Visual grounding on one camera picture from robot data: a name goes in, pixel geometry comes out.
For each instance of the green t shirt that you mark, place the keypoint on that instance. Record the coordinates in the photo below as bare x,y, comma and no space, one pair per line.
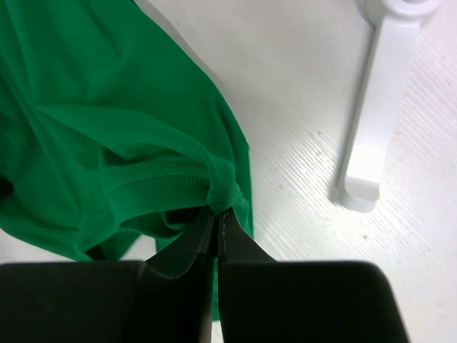
109,131

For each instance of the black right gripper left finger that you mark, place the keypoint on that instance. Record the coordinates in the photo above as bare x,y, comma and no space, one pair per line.
166,298

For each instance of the white rack stand base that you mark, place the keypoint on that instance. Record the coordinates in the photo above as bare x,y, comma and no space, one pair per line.
397,26

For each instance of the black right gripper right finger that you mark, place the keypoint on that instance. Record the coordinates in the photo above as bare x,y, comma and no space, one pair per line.
264,300

